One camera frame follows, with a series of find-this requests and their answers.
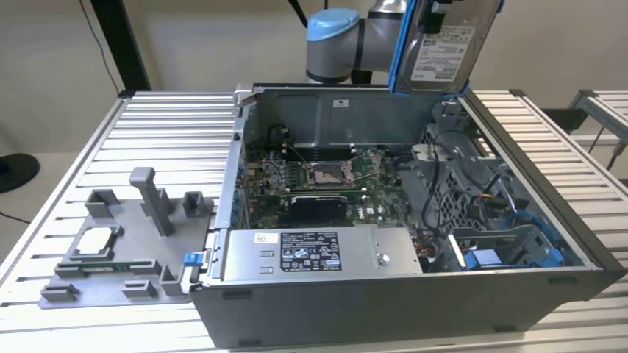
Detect metal slat side table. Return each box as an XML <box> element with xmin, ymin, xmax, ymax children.
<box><xmin>571</xmin><ymin>89</ymin><xmax>628</xmax><ymax>149</ymax></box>

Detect thin black cable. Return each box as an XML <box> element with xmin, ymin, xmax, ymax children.
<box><xmin>0</xmin><ymin>210</ymin><xmax>34</xmax><ymax>225</ymax></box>

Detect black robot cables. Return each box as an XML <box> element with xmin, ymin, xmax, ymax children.
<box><xmin>286</xmin><ymin>0</ymin><xmax>312</xmax><ymax>29</ymax></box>

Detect black graphics card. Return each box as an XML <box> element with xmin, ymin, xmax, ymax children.
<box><xmin>288</xmin><ymin>194</ymin><xmax>351</xmax><ymax>226</ymax></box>

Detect grey metal disk bay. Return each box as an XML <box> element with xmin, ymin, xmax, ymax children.
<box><xmin>396</xmin><ymin>123</ymin><xmax>586</xmax><ymax>274</ymax></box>

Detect black wire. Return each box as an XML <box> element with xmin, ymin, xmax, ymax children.
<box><xmin>426</xmin><ymin>130</ymin><xmax>475</xmax><ymax>224</ymax></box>

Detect green motherboard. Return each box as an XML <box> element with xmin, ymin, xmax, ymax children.
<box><xmin>243</xmin><ymin>146</ymin><xmax>419</xmax><ymax>232</ymax></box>

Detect silver CPU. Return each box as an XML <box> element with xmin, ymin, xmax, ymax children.
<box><xmin>76</xmin><ymin>227</ymin><xmax>124</xmax><ymax>255</ymax></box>

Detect grey parts rack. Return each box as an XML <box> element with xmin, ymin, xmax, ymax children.
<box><xmin>38</xmin><ymin>167</ymin><xmax>218</xmax><ymax>310</ymax></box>

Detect locking lever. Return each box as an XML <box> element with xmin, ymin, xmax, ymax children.
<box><xmin>286</xmin><ymin>140</ymin><xmax>311</xmax><ymax>165</ymax></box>

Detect CPU socket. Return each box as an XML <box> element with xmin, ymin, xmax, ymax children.
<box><xmin>306</xmin><ymin>160</ymin><xmax>355</xmax><ymax>188</ymax></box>

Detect black upright post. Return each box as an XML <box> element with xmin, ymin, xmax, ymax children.
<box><xmin>90</xmin><ymin>0</ymin><xmax>152</xmax><ymax>93</ymax></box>

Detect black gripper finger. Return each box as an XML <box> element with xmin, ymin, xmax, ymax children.
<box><xmin>419</xmin><ymin>0</ymin><xmax>452</xmax><ymax>35</ymax></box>

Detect grey power supply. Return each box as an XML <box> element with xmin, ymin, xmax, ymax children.
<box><xmin>220</xmin><ymin>227</ymin><xmax>426</xmax><ymax>282</ymax></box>

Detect black box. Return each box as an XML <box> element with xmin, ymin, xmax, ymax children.
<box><xmin>542</xmin><ymin>107</ymin><xmax>590</xmax><ymax>132</ymax></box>

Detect blue wire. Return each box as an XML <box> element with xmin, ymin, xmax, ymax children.
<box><xmin>504</xmin><ymin>210</ymin><xmax>562</xmax><ymax>255</ymax></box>

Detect green RAM stick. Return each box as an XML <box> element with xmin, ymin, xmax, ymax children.
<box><xmin>58</xmin><ymin>259</ymin><xmax>159</xmax><ymax>272</ymax></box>

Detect open grey PC case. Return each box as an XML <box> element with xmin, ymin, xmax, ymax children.
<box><xmin>188</xmin><ymin>82</ymin><xmax>628</xmax><ymax>349</ymax></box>

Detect hard disk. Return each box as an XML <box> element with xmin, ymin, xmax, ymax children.
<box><xmin>463</xmin><ymin>248</ymin><xmax>564</xmax><ymax>272</ymax></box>
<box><xmin>387</xmin><ymin>0</ymin><xmax>507</xmax><ymax>96</ymax></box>

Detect black round stand base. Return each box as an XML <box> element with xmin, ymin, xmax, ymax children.
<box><xmin>0</xmin><ymin>153</ymin><xmax>43</xmax><ymax>194</ymax></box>

